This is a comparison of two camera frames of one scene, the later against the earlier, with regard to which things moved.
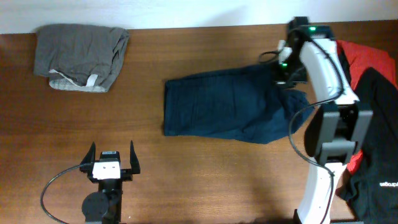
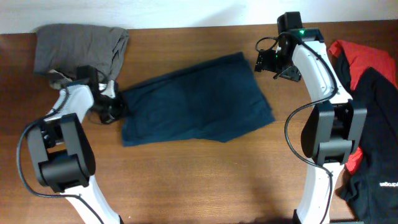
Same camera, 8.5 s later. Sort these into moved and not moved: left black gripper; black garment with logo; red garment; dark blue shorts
Moved: dark blue shorts; left black gripper
Not moved: red garment; black garment with logo
